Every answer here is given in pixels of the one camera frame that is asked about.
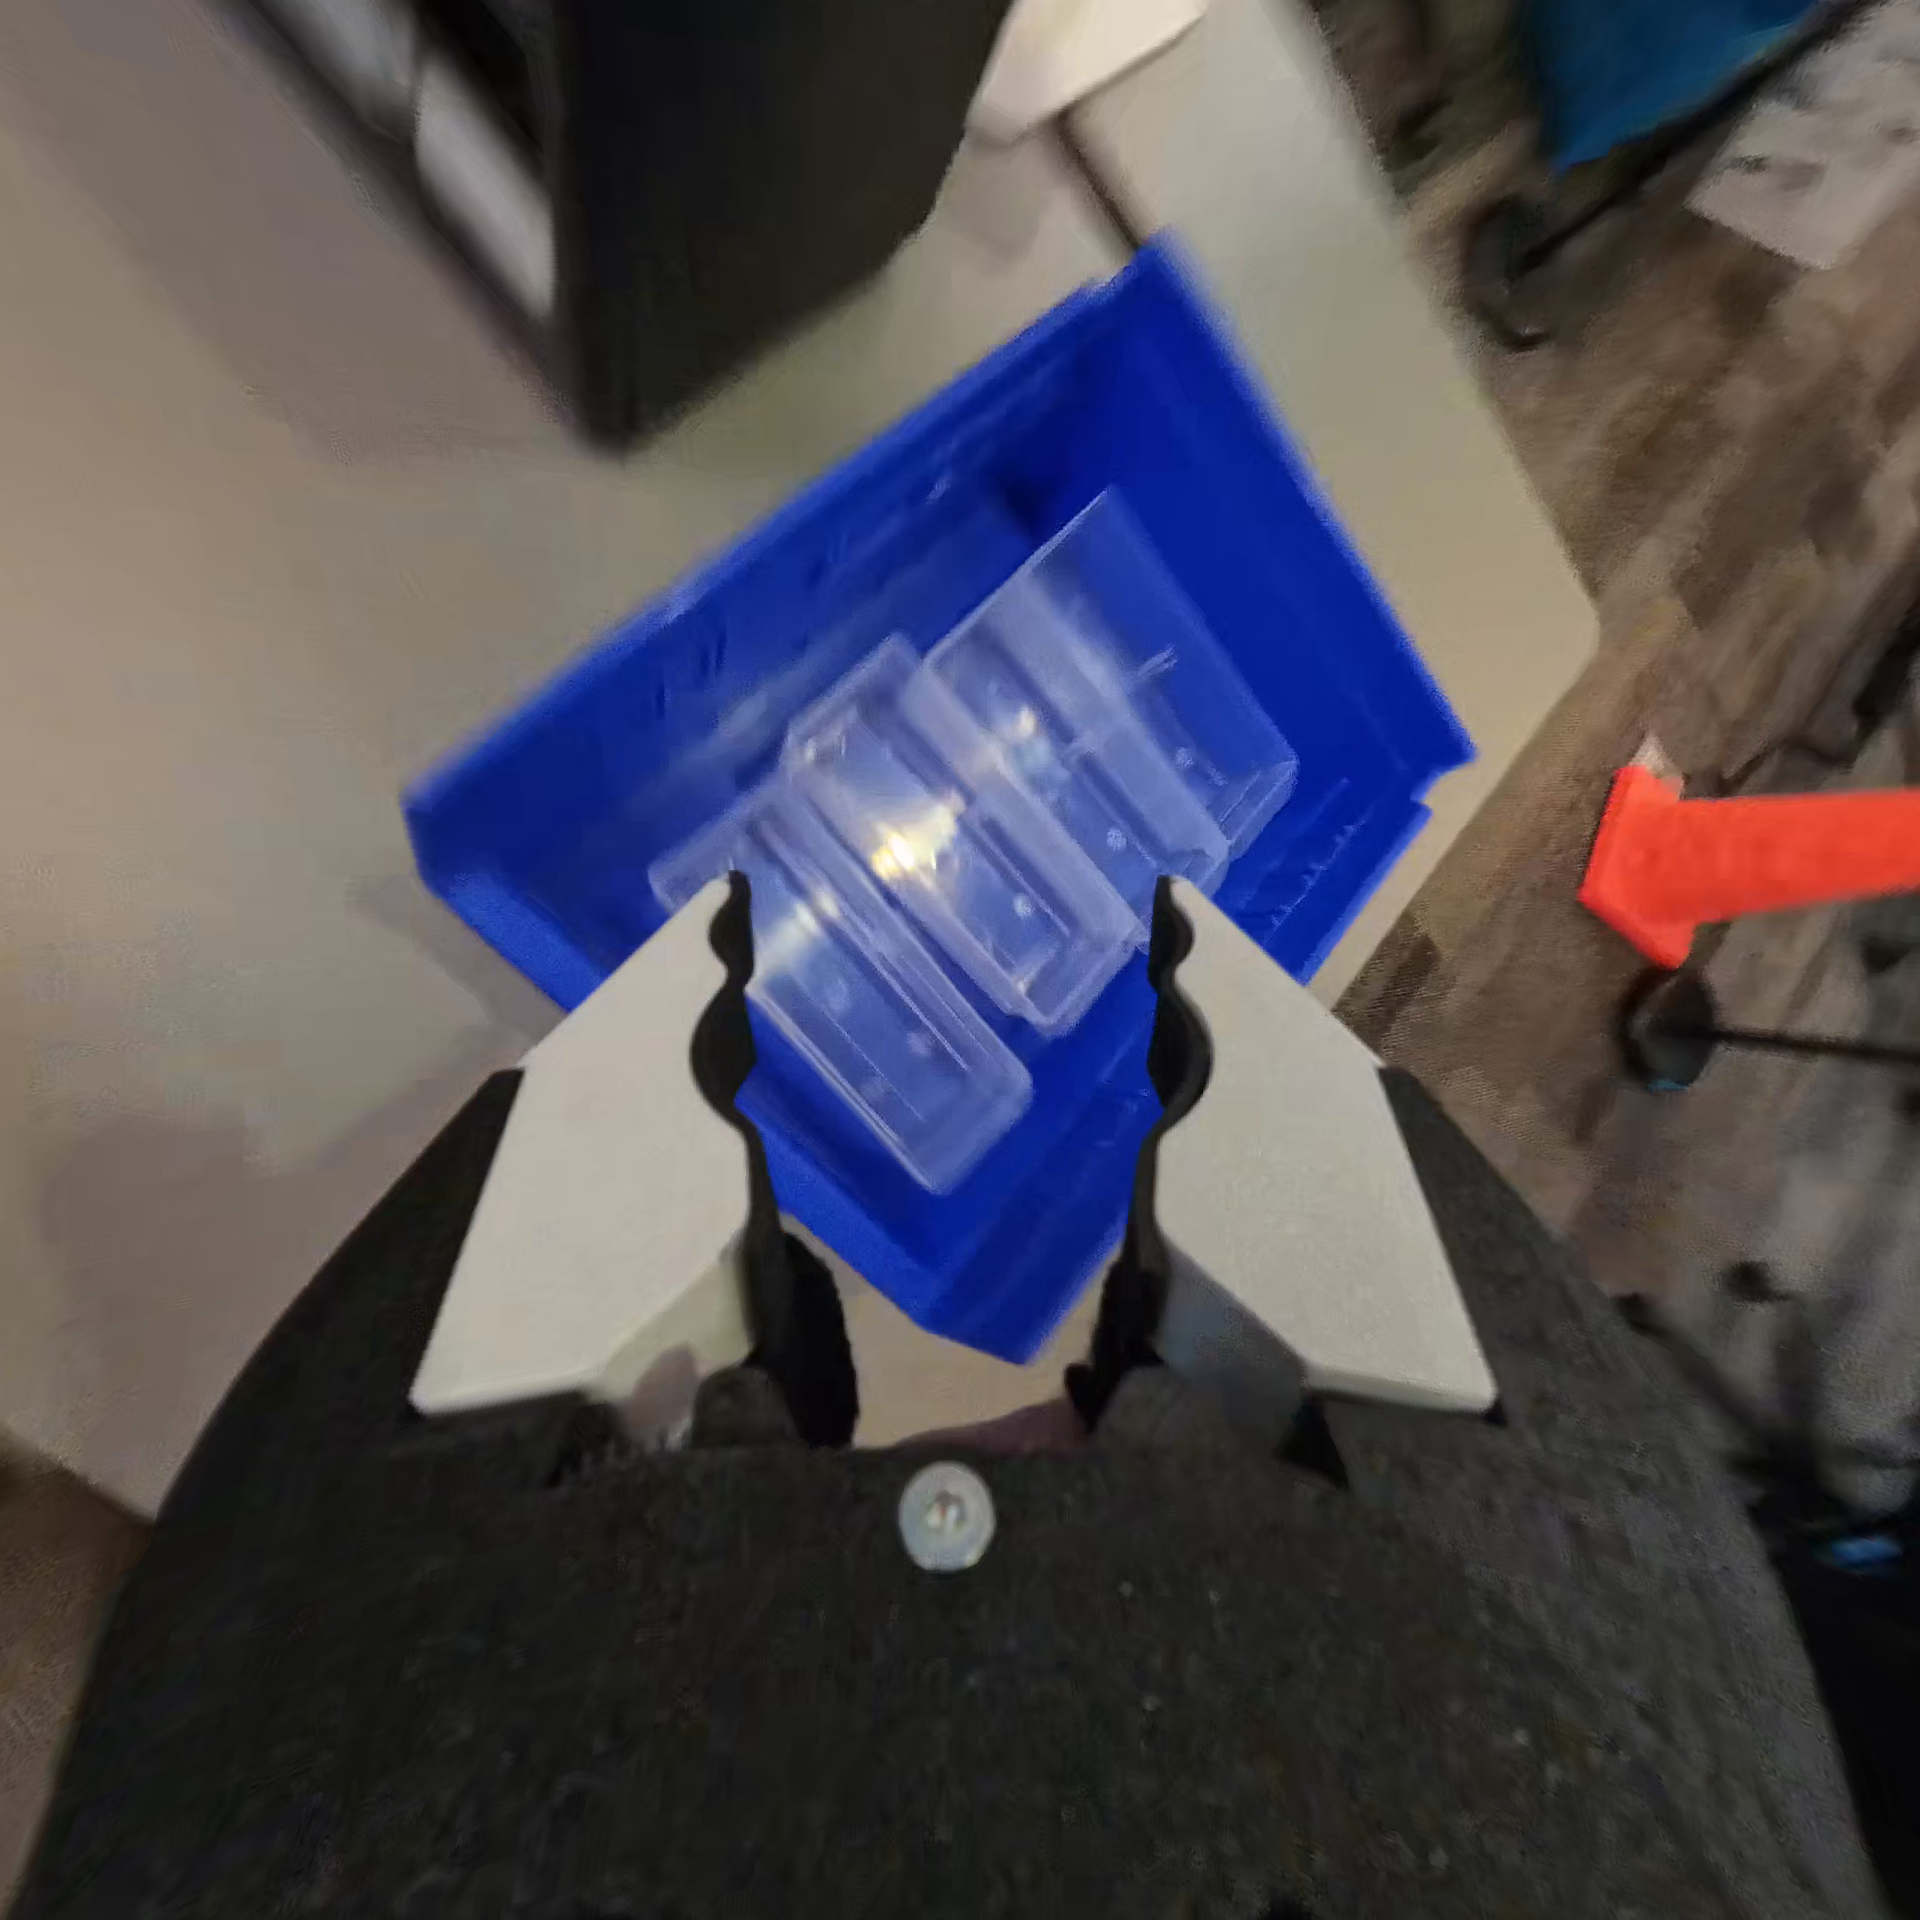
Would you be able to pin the blue storage bin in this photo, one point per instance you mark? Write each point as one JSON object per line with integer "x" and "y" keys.
{"x": 1171, "y": 453}

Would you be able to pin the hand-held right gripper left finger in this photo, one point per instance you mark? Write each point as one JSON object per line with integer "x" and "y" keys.
{"x": 583, "y": 1200}

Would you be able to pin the orange plastic stand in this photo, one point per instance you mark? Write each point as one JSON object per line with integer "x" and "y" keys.
{"x": 1724, "y": 860}

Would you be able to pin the blue cloth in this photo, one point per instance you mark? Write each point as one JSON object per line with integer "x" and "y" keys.
{"x": 1663, "y": 62}

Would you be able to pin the black drawer cabinet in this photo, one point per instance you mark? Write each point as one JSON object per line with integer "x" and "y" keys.
{"x": 751, "y": 196}

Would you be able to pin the white paper sheets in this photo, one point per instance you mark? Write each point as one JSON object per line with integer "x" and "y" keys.
{"x": 1815, "y": 132}

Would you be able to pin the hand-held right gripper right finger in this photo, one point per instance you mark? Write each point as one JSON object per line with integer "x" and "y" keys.
{"x": 1305, "y": 1200}

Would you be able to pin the set of clear cabinet drawers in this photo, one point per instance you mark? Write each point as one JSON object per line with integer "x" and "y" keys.
{"x": 477, "y": 208}

